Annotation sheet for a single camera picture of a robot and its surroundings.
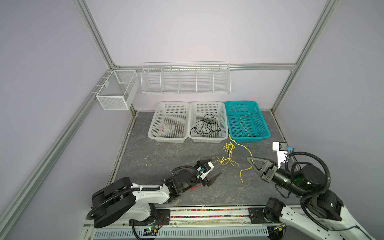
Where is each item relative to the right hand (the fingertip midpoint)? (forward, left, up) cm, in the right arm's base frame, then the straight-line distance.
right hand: (247, 160), depth 55 cm
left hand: (+6, +10, -19) cm, 23 cm away
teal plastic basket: (+49, -17, -35) cm, 63 cm away
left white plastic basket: (+47, +41, -34) cm, 71 cm away
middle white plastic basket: (+58, +19, -31) cm, 68 cm away
